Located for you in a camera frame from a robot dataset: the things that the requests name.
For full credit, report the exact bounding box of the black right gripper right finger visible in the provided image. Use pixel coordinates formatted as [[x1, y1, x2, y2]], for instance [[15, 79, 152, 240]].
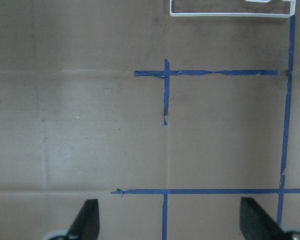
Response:
[[239, 197, 284, 240]]

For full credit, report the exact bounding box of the white wire cup rack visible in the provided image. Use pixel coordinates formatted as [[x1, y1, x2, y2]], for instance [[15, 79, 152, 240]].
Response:
[[169, 0, 297, 19]]

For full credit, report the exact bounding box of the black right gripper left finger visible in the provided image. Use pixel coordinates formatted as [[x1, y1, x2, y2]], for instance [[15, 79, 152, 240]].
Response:
[[66, 199, 100, 240]]

